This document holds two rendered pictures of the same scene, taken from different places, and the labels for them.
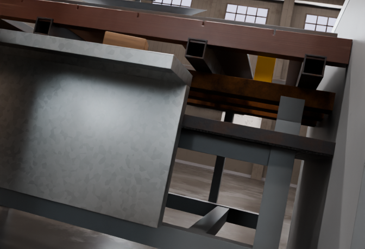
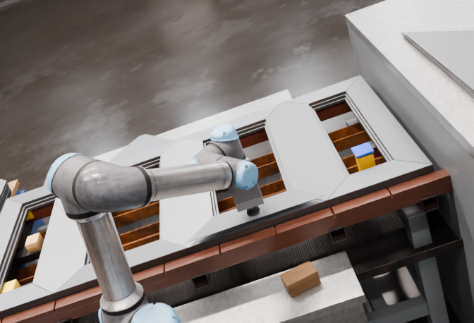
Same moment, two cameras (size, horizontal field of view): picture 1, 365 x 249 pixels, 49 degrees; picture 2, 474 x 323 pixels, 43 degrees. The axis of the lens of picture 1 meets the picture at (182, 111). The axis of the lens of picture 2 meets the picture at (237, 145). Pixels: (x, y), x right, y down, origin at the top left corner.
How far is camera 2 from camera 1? 157 cm
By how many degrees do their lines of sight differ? 35
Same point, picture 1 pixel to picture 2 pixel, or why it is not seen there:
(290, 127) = (423, 233)
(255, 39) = (379, 207)
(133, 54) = (336, 307)
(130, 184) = not seen: outside the picture
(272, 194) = (427, 272)
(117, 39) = (298, 284)
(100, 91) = not seen: hidden behind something
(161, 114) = not seen: hidden behind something
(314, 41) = (423, 188)
